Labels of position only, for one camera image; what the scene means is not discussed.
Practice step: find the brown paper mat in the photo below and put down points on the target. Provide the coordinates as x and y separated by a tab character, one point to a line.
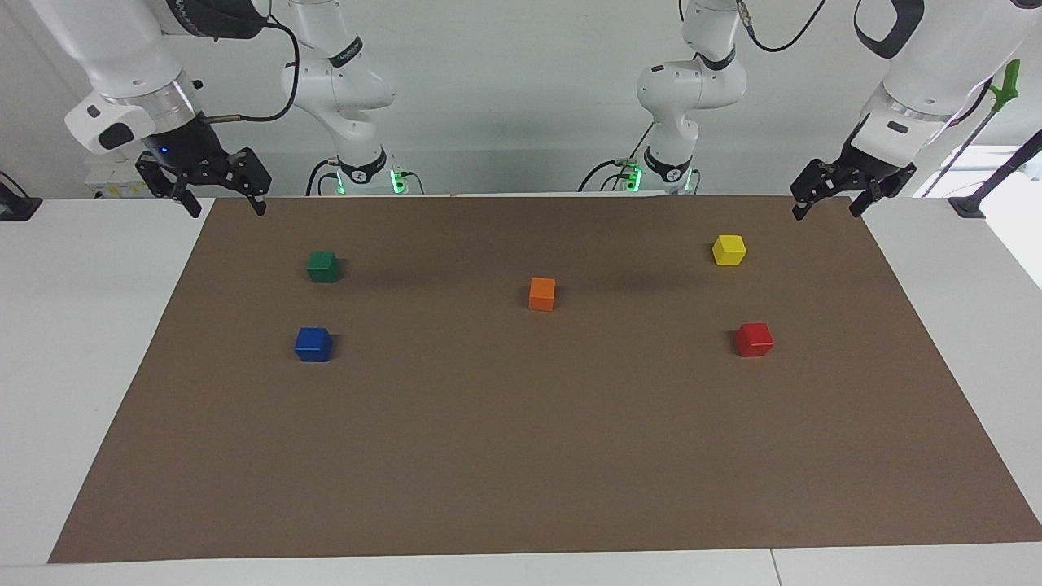
521	448

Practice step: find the black clamp stand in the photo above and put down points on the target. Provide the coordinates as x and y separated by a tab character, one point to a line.
967	205

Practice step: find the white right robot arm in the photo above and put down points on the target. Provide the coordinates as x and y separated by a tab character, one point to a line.
122	49

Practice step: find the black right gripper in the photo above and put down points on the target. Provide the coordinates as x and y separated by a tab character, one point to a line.
183	146

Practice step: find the white box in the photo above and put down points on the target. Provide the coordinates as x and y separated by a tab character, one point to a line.
110	175

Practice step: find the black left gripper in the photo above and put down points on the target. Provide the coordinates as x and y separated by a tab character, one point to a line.
875	169

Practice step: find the orange wooden block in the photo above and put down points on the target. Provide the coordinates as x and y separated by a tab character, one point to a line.
542	295

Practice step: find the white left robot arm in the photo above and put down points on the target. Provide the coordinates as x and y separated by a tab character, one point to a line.
936	73

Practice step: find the black table clamp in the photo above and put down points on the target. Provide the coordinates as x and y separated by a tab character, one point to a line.
16	207

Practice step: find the red wooden block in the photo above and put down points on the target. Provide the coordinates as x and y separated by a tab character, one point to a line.
754	340

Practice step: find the green wooden block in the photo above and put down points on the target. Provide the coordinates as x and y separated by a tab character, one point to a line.
323	267

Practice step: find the blue wooden block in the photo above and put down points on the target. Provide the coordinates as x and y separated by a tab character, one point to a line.
313	345

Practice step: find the yellow wooden block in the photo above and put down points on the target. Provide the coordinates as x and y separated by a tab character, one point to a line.
728	250

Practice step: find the green-tipped thin pole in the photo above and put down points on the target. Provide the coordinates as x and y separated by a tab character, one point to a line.
1009	81

